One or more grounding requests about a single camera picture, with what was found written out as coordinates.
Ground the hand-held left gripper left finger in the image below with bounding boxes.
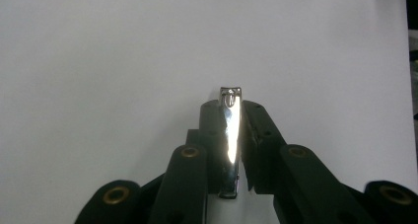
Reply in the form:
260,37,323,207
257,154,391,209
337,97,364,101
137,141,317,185
147,99,231,224

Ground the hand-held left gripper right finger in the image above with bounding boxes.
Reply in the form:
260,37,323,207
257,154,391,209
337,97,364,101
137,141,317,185
240,100,377,224

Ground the silver nail clipper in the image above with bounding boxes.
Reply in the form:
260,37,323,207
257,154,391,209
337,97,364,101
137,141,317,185
217,86,244,199

